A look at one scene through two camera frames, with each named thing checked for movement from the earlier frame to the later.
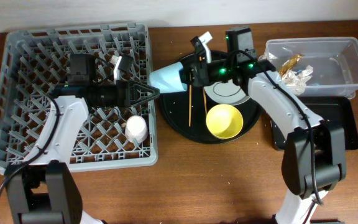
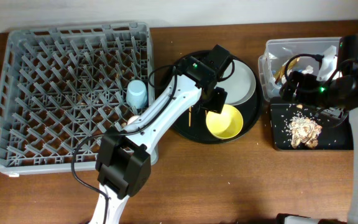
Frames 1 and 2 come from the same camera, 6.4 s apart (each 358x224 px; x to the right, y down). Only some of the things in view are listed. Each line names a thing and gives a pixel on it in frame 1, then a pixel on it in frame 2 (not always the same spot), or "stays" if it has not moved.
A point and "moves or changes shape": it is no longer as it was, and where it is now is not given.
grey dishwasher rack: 23,112 stays
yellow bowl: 224,122 stays
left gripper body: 110,94 -> 214,100
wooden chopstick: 189,105 stays
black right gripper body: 213,71 -> 311,90
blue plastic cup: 168,79 moves or changes shape
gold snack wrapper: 289,64 stays
